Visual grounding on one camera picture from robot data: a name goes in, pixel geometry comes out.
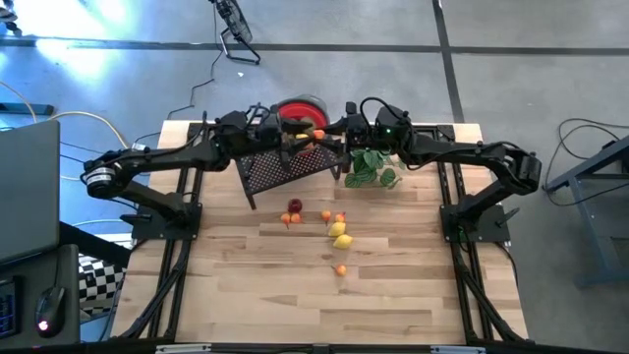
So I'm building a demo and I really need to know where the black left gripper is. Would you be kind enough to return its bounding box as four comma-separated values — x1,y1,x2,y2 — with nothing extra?
214,103,313,172

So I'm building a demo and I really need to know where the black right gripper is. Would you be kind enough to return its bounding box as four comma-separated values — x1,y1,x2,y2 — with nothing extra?
313,100,414,154

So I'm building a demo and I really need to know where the red collapsible bowl grey rim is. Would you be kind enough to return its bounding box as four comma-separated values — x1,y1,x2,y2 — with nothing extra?
274,92,331,158

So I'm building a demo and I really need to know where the black perforated metal stand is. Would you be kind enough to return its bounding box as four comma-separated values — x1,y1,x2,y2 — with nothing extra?
234,145,345,211

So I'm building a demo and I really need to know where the artificial green leafy plant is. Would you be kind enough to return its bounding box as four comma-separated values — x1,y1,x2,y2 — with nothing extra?
342,147,408,191

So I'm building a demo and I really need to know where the black floor fan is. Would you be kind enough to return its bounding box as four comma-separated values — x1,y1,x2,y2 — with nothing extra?
209,0,262,66

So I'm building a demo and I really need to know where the black white checkerboard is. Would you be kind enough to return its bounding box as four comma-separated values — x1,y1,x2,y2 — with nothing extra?
77,253,128,317

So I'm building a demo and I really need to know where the black operator desk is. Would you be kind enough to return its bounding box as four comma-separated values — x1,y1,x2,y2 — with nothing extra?
0,243,83,350

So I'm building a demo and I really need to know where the grey laptop lid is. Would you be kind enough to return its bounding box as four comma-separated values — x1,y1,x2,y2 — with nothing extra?
0,119,62,266

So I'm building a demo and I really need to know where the black computer mouse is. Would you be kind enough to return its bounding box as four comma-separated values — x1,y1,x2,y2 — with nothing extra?
32,285,67,339

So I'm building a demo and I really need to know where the black chair base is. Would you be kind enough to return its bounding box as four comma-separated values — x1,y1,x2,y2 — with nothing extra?
0,0,22,38

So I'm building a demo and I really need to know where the black keyboard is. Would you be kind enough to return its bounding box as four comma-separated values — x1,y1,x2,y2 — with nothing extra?
0,276,22,341

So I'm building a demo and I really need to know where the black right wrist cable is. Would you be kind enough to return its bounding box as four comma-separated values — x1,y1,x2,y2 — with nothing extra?
359,95,395,122

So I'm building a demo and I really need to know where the black fan cable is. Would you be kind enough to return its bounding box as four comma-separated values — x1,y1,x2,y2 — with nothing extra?
166,9,221,120

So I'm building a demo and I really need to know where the black aluminium table frame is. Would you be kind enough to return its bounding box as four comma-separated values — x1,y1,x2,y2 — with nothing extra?
111,120,531,345

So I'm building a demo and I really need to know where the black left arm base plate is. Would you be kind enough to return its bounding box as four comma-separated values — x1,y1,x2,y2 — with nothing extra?
120,204,203,242

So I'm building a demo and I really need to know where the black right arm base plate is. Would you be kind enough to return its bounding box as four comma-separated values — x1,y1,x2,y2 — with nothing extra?
439,204,512,244

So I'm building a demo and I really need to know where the yellow floor cable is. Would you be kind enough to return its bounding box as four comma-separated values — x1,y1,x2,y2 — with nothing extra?
46,110,130,148

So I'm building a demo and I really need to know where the silver aluminium bracket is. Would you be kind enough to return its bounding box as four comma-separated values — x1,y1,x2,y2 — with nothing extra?
154,342,213,354
429,344,488,354

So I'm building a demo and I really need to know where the beige floor cable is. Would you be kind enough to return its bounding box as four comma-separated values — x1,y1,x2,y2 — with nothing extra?
0,80,39,124

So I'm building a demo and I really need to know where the grey metal table frame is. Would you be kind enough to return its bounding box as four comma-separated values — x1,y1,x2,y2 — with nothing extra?
542,135,629,290

